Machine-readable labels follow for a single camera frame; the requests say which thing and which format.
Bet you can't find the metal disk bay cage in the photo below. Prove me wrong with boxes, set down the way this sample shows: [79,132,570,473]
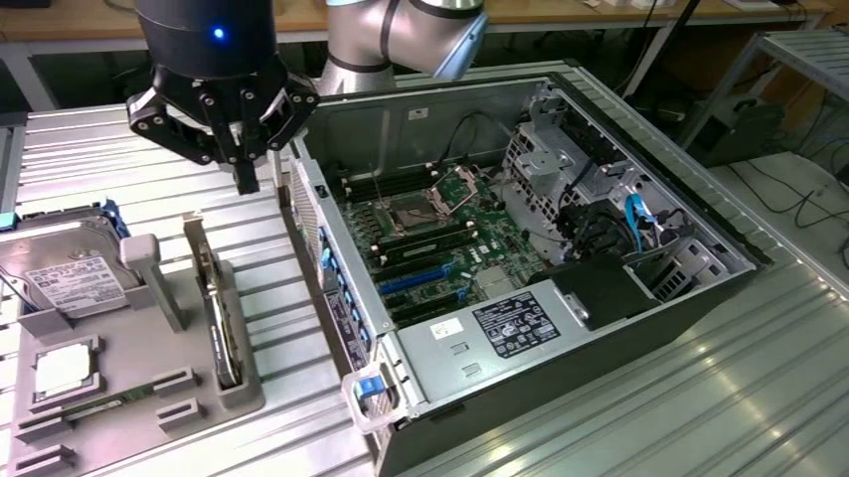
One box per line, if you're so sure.
[501,81,638,249]

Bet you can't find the blue expansion slot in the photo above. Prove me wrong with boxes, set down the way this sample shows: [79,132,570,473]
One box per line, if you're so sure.
[375,262,453,295]

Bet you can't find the CPU socket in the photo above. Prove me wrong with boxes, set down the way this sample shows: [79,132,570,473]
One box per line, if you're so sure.
[382,196,445,235]

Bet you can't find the metal slat side table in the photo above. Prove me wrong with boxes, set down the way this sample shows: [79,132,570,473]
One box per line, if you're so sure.
[683,28,849,150]

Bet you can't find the black plastic air shroud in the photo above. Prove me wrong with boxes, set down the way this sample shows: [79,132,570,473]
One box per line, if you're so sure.
[549,253,664,333]

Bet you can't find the blue disk carrier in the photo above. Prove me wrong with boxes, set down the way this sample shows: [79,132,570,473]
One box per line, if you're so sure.
[84,197,122,249]

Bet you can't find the metal socket cover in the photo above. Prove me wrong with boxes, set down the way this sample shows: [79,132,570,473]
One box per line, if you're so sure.
[429,166,481,209]

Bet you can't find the black looped case wire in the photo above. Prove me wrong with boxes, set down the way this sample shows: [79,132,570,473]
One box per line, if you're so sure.
[442,111,517,173]

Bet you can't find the black box on floor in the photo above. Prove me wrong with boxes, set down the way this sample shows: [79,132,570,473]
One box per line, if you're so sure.
[701,96,785,168]

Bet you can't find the black floor cable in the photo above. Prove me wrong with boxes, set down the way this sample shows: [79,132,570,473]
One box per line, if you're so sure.
[727,153,849,230]

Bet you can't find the silver CPU chip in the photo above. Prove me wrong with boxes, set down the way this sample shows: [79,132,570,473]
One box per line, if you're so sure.
[32,343,95,399]

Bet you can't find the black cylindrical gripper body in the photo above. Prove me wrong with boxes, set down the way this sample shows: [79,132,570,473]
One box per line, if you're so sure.
[134,0,293,95]

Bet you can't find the green RAM stick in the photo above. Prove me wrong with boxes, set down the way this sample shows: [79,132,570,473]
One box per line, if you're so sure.
[60,386,158,414]

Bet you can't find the blue data wire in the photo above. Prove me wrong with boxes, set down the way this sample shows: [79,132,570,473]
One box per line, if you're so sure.
[622,192,665,259]

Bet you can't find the black expansion slot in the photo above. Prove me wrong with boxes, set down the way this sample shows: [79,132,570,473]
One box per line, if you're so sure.
[388,290,470,324]

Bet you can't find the black power wire bundle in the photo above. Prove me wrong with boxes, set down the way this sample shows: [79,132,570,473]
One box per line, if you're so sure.
[554,201,696,264]

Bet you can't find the grey power supply unit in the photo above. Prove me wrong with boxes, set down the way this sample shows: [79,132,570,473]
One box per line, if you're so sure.
[394,280,592,406]

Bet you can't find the black RAM slots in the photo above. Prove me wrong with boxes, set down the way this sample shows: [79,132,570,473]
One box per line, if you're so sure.
[341,168,440,203]

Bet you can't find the hard disk with white label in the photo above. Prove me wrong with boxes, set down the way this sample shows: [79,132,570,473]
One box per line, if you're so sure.
[0,213,129,320]

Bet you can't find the clear case latch handle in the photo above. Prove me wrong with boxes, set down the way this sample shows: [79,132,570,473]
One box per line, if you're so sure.
[338,362,404,436]

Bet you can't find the grey parts rack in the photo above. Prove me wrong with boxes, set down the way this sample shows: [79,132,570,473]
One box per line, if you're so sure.
[0,233,267,477]

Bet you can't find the RAM stick in motherboard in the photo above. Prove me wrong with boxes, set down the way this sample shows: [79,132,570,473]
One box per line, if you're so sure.
[381,233,478,264]

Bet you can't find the open black PC case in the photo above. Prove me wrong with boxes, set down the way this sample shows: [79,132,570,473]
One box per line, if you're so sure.
[277,59,776,477]

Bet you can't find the green motherboard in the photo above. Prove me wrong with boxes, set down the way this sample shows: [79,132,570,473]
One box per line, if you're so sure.
[335,163,572,329]

